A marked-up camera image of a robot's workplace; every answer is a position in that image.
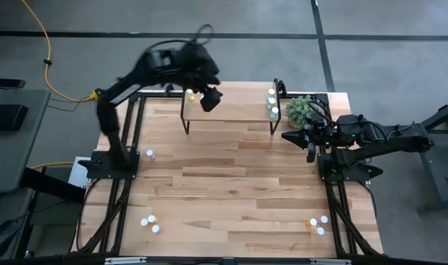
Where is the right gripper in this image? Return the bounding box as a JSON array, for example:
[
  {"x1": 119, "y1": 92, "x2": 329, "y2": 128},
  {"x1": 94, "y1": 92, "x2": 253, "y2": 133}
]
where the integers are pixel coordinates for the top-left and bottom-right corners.
[{"x1": 281, "y1": 113, "x2": 339, "y2": 163}]

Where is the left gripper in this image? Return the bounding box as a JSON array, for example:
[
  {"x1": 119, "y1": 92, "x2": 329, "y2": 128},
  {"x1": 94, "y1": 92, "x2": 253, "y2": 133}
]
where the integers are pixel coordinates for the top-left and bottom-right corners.
[{"x1": 188, "y1": 68, "x2": 224, "y2": 113}]

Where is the green potted plant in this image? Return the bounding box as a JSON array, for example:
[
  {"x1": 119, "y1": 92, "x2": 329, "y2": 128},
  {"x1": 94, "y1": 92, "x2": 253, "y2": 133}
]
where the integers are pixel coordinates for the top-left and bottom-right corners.
[{"x1": 285, "y1": 94, "x2": 320, "y2": 129}]

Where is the black metal stand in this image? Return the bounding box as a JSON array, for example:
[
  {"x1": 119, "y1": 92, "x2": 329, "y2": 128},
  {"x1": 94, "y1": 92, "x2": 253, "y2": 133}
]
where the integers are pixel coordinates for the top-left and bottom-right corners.
[{"x1": 392, "y1": 99, "x2": 448, "y2": 214}]

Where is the white paper sheet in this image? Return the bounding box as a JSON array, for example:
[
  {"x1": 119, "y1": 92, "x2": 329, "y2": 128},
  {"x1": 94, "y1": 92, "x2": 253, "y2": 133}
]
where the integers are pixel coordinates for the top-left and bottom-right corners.
[{"x1": 68, "y1": 156, "x2": 93, "y2": 189}]

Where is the black desk leg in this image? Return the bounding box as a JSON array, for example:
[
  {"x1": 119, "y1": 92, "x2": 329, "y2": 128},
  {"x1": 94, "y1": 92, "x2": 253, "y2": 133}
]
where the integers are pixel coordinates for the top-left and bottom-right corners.
[{"x1": 19, "y1": 167, "x2": 87, "y2": 203}]

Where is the grey office desk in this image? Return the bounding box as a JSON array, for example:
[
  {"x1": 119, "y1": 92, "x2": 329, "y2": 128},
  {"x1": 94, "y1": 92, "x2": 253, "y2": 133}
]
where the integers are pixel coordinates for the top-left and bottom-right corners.
[{"x1": 0, "y1": 88, "x2": 51, "y2": 195}]

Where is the black flat bar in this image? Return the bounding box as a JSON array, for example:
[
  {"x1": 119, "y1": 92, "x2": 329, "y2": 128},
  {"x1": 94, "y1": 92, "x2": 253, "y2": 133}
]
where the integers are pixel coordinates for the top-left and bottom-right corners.
[{"x1": 0, "y1": 77, "x2": 27, "y2": 90}]

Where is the black device blue light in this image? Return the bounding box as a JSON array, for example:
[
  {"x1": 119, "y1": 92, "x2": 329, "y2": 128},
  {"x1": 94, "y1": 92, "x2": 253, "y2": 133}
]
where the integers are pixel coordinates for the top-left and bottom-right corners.
[{"x1": 0, "y1": 219, "x2": 22, "y2": 259}]

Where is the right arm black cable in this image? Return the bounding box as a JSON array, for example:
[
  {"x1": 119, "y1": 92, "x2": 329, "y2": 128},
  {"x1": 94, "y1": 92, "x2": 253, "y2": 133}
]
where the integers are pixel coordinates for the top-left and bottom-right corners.
[{"x1": 307, "y1": 99, "x2": 379, "y2": 128}]

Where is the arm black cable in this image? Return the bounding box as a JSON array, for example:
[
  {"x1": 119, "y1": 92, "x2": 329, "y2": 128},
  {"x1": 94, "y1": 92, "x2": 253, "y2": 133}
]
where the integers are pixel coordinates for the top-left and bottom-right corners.
[
  {"x1": 146, "y1": 24, "x2": 214, "y2": 51},
  {"x1": 307, "y1": 99, "x2": 379, "y2": 128}
]

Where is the black aluminium frame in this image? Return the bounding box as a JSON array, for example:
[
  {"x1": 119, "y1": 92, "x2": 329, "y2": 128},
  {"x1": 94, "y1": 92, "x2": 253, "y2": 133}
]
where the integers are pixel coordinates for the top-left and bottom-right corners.
[{"x1": 71, "y1": 82, "x2": 385, "y2": 258}]

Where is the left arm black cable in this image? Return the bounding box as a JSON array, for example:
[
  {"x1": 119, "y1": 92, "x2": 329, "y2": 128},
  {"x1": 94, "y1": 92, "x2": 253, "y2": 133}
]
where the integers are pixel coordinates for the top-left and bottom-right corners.
[{"x1": 146, "y1": 24, "x2": 214, "y2": 51}]

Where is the yellow power cable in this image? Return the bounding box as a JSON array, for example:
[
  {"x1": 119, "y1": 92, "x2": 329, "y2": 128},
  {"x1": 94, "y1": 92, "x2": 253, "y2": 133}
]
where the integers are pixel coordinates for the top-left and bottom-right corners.
[
  {"x1": 21, "y1": 0, "x2": 102, "y2": 103},
  {"x1": 30, "y1": 160, "x2": 74, "y2": 170}
]

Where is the silver metal bracket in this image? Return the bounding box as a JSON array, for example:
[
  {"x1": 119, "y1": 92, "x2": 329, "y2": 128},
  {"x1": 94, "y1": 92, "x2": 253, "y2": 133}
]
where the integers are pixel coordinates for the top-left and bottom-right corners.
[
  {"x1": 310, "y1": 258, "x2": 352, "y2": 265},
  {"x1": 104, "y1": 257, "x2": 147, "y2": 265}
]

